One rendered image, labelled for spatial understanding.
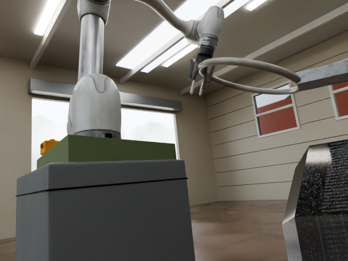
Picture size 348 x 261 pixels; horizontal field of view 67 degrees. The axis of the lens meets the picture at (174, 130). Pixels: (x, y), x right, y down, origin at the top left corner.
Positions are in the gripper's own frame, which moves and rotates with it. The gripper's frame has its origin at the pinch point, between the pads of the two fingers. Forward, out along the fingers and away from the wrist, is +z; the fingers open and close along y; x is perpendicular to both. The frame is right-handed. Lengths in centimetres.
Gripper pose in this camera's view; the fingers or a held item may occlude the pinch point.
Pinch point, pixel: (197, 88)
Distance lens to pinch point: 133.6
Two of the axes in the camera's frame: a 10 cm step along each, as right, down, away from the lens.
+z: -2.4, 9.7, 0.0
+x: 2.7, 0.7, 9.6
